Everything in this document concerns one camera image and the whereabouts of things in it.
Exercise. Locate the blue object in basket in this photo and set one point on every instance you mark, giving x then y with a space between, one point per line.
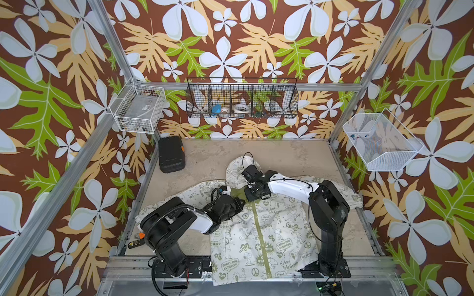
216 109

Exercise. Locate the white green printed jacket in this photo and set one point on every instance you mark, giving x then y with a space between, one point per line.
270 238

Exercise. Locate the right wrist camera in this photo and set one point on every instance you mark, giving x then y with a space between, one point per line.
252 174

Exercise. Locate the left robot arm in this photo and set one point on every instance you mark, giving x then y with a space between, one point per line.
164 226

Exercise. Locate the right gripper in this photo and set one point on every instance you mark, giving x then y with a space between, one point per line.
249 196

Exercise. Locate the white mesh basket right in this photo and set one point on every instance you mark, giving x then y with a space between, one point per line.
382 141

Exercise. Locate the black wire basket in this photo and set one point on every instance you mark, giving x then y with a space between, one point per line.
267 97

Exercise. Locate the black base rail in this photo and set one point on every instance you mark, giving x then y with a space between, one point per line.
195 266

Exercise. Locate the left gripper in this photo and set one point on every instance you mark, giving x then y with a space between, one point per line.
238 206

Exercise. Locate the black plastic case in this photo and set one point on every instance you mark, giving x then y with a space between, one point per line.
171 154

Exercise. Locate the white tape roll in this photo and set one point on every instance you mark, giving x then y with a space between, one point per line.
241 109

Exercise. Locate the white wire basket left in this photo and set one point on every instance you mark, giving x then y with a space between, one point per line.
138 107

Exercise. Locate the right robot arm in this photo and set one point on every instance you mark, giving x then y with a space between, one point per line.
328 208

